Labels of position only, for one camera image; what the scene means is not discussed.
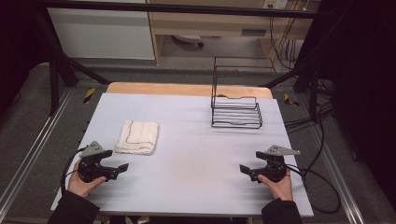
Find white towel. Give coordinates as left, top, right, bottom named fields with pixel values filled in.
left=115, top=119, right=160, bottom=156

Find white cabinet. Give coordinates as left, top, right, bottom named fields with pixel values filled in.
left=46, top=0, right=156, bottom=61

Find aluminium floor rail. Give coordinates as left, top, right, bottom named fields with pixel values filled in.
left=0, top=88, right=75, bottom=207
left=310, top=124, right=366, bottom=224

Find pale blue table mat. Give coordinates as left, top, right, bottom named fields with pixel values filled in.
left=50, top=92, right=315, bottom=218

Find person's left hand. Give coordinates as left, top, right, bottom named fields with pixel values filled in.
left=67, top=170, right=106, bottom=199

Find black frame crossbar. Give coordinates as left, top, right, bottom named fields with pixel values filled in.
left=40, top=0, right=326, bottom=20

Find hand-held gripper black cable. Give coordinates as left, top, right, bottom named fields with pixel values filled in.
left=60, top=146, right=89, bottom=192
left=285, top=163, right=342, bottom=215

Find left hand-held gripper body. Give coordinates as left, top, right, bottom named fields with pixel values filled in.
left=78, top=141, right=120, bottom=184

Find yellow black tape marker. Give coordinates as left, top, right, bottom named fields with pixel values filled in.
left=81, top=87, right=96, bottom=105
left=283, top=92, right=301, bottom=107

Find office chair caster base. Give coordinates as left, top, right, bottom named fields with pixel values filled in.
left=171, top=34, right=205, bottom=49

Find hanging cables under desk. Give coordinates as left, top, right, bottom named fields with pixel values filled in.
left=268, top=15, right=301, bottom=71

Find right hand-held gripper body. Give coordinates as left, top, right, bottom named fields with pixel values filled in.
left=250, top=144, right=302, bottom=184

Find person's right hand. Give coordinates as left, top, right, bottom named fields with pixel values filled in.
left=257, top=174, right=293, bottom=202

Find black wire rack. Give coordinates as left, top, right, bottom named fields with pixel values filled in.
left=210, top=56, right=278, bottom=130

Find wooden office desk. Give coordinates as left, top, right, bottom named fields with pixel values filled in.
left=146, top=0, right=321, bottom=67

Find right hand-held gripper black cable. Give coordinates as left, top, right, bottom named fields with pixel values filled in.
left=285, top=163, right=342, bottom=215

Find white wall socket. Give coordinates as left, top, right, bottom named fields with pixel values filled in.
left=262, top=0, right=290, bottom=10

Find black frame diagonal strut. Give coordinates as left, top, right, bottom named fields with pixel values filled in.
left=263, top=18, right=344, bottom=110
left=31, top=6, right=112, bottom=117

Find black floor cables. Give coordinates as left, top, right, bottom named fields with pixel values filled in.
left=284, top=78, right=336, bottom=133

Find left hand-held gripper black cable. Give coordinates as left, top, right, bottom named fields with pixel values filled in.
left=60, top=146, right=89, bottom=192

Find wooden table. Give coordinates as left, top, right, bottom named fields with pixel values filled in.
left=106, top=81, right=274, bottom=100

